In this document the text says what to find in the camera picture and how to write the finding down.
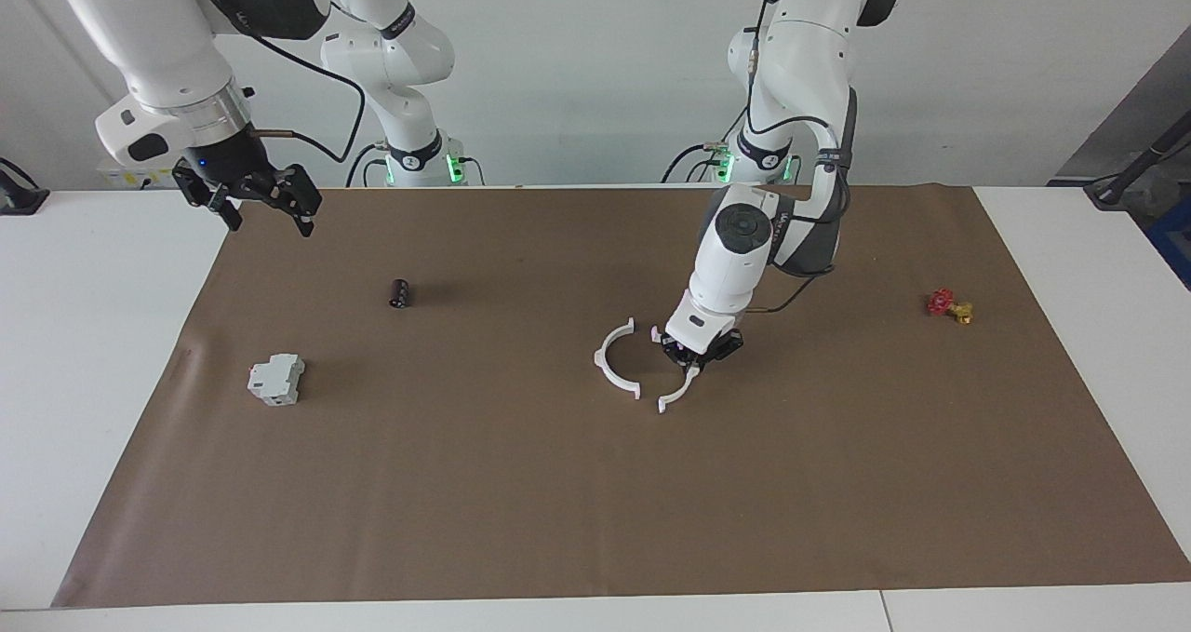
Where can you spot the black cylindrical capacitor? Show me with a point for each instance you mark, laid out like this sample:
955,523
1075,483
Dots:
400,294

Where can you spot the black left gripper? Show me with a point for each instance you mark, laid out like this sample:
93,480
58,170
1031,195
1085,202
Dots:
712,348

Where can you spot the white box yellow label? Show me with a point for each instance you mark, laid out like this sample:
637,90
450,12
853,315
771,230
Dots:
130,178

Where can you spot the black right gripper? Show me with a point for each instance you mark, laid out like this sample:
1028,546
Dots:
237,162

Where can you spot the grey slanted board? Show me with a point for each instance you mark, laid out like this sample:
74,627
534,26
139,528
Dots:
1130,120

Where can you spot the brown paper mat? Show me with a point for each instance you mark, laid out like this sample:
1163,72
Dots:
465,483

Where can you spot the red handwheel brass valve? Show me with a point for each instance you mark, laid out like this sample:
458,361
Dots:
942,303

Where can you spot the white half pipe clamp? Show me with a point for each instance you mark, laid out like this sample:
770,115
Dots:
681,392
614,383

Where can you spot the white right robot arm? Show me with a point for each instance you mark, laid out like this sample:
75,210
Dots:
140,27

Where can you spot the black stand base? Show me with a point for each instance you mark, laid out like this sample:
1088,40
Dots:
23,199

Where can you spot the white circuit breaker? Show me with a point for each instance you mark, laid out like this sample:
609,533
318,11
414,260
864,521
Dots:
274,381

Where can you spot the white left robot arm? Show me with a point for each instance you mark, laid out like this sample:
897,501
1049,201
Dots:
735,269

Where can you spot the blue crate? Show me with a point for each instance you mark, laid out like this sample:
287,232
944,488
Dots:
1174,241

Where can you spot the black tripod leg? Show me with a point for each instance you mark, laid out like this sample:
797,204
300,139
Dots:
1121,181

